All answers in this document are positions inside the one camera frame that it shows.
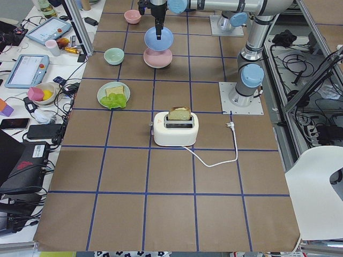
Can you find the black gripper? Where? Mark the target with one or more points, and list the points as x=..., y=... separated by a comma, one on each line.
x=157, y=10

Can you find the blue plate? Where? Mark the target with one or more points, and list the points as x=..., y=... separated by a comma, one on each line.
x=151, y=41

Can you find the pink plate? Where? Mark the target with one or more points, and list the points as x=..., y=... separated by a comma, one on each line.
x=157, y=57

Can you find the pink bowl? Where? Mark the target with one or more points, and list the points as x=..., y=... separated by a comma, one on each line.
x=132, y=16

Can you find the cream plate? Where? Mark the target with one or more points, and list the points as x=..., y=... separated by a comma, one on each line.
x=158, y=66

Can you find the green bowl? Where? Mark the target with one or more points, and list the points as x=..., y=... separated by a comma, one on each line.
x=114, y=56

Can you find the black power adapter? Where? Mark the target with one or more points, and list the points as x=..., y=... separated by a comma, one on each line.
x=91, y=21

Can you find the bread slice on plate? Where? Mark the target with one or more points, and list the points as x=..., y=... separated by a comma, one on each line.
x=114, y=90

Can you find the green lettuce leaf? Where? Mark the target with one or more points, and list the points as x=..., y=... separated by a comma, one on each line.
x=114, y=101

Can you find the green plate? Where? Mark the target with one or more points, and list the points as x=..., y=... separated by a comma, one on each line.
x=101, y=92

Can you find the bread slice in toaster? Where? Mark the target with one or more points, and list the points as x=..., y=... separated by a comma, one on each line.
x=179, y=113

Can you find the white toaster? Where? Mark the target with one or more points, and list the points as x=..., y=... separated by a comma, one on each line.
x=175, y=133

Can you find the upper teach pendant tablet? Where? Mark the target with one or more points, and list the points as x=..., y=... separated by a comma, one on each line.
x=51, y=29

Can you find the teach pendant tablet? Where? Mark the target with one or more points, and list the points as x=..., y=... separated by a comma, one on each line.
x=51, y=29
x=28, y=71

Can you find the pink cup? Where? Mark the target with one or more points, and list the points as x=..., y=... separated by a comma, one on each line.
x=53, y=47

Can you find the glass bottle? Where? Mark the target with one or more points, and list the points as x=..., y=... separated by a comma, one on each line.
x=47, y=9

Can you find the yellow toy fruit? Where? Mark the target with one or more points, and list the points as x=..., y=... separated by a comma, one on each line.
x=47, y=94

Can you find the beige bowl with toys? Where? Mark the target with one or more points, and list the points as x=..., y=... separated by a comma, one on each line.
x=50, y=89

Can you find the lower teach pendant tablet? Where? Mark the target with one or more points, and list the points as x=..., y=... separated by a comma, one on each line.
x=28, y=71

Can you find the pink toy block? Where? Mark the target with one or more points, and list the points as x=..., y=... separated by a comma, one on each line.
x=35, y=94

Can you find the black smartphone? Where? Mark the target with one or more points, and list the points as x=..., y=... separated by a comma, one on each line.
x=15, y=123

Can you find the purple toy block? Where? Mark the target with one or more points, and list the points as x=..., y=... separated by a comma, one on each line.
x=5, y=109

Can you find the white chair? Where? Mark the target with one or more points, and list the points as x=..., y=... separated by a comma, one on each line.
x=317, y=206

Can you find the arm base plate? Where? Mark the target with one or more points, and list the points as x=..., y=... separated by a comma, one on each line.
x=214, y=26
x=234, y=103

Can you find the aluminium frame post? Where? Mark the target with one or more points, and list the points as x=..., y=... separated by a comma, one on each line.
x=77, y=23

